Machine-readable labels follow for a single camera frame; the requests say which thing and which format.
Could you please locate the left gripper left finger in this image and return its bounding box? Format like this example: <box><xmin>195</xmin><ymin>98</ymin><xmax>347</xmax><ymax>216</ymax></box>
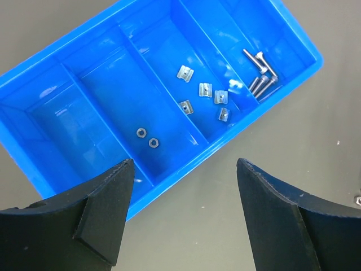
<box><xmin>1</xmin><ymin>159</ymin><xmax>135</xmax><ymax>270</ymax></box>

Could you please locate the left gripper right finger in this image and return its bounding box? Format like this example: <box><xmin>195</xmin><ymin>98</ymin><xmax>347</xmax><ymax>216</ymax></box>
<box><xmin>237</xmin><ymin>159</ymin><xmax>360</xmax><ymax>270</ymax></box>

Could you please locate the small hex nut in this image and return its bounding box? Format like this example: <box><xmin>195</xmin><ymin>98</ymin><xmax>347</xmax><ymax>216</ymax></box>
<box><xmin>354</xmin><ymin>195</ymin><xmax>361</xmax><ymax>206</ymax></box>
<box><xmin>148</xmin><ymin>138</ymin><xmax>159</xmax><ymax>148</ymax></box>
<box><xmin>137</xmin><ymin>128</ymin><xmax>147</xmax><ymax>138</ymax></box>

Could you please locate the silver square t-nut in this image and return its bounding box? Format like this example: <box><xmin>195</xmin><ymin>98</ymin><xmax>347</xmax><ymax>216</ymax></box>
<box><xmin>199</xmin><ymin>82</ymin><xmax>213</xmax><ymax>98</ymax></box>
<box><xmin>218</xmin><ymin>107</ymin><xmax>231</xmax><ymax>122</ymax></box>
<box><xmin>214</xmin><ymin>90</ymin><xmax>228</xmax><ymax>104</ymax></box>
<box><xmin>179</xmin><ymin>100</ymin><xmax>194</xmax><ymax>115</ymax></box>
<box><xmin>177</xmin><ymin>65</ymin><xmax>194</xmax><ymax>82</ymax></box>

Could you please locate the silver screw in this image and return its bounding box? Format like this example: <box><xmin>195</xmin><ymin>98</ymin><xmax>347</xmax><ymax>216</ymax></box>
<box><xmin>249</xmin><ymin>75</ymin><xmax>269</xmax><ymax>95</ymax></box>
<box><xmin>255</xmin><ymin>51</ymin><xmax>278</xmax><ymax>77</ymax></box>
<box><xmin>243</xmin><ymin>49</ymin><xmax>268</xmax><ymax>75</ymax></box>
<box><xmin>255</xmin><ymin>76</ymin><xmax>279</xmax><ymax>99</ymax></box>

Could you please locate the blue plastic compartment bin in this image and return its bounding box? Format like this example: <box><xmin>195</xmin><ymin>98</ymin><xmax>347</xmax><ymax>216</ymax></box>
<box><xmin>1</xmin><ymin>1</ymin><xmax>323</xmax><ymax>219</ymax></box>

